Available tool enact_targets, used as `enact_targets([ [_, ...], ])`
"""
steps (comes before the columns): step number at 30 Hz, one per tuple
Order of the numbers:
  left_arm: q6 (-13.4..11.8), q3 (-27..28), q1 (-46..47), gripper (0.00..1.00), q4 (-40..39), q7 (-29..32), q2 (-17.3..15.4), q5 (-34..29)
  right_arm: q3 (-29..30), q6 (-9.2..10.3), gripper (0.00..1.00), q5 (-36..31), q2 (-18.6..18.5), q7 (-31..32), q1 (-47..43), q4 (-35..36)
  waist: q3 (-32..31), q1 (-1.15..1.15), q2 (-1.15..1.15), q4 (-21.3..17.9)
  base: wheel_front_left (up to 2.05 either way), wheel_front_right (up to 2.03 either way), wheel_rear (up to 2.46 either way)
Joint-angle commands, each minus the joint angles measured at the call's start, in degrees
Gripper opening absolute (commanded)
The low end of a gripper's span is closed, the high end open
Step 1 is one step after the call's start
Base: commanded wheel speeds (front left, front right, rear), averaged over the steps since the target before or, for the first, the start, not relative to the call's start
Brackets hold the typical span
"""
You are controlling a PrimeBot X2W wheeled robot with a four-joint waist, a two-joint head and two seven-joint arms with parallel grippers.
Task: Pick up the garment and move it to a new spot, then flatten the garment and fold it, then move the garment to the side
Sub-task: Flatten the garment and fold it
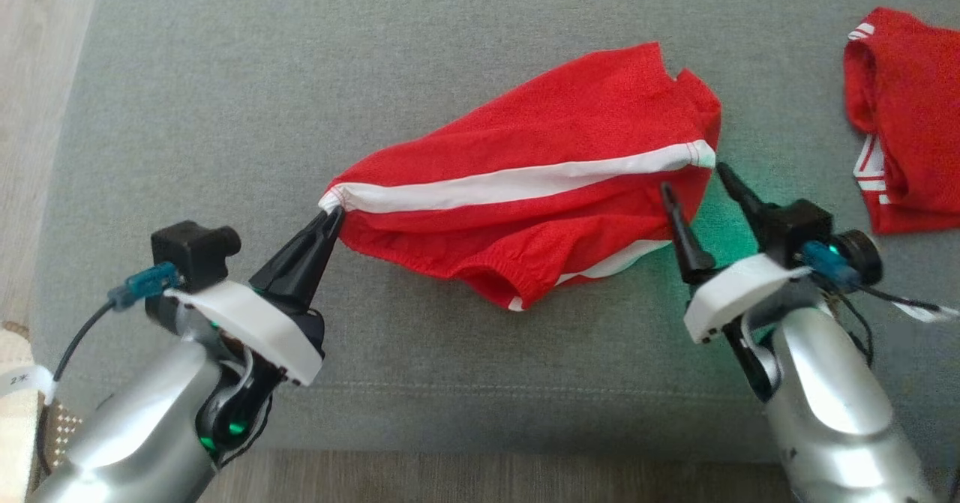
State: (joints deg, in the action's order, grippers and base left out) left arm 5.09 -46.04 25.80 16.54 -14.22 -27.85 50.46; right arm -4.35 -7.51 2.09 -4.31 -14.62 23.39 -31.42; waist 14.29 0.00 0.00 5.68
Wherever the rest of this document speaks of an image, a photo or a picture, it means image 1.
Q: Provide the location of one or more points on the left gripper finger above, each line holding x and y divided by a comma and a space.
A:
319, 270
292, 267

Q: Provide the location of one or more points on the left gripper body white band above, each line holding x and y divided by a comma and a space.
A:
255, 323

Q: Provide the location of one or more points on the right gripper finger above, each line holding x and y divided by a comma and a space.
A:
688, 252
750, 199

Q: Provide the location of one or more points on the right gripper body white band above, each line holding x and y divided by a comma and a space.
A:
735, 293

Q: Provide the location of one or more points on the red shorts with white stripes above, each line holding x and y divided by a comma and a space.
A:
562, 128

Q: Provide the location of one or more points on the red jersey with white trim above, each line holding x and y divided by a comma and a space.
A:
915, 98

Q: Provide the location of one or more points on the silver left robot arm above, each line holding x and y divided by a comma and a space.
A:
127, 428

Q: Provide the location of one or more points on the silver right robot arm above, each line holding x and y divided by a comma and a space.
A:
832, 413

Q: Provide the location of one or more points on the grey sofa seat cushion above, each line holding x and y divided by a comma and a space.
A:
300, 76

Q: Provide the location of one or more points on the beige woven rug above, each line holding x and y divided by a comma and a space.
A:
15, 443

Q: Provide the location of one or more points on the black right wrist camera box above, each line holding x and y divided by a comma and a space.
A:
799, 226

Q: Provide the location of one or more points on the blue right camera connector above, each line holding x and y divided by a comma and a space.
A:
825, 259

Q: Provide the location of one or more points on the blue camera connector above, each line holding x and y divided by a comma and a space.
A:
825, 259
146, 284

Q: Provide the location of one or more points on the blue left camera connector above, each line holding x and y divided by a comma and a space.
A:
146, 284

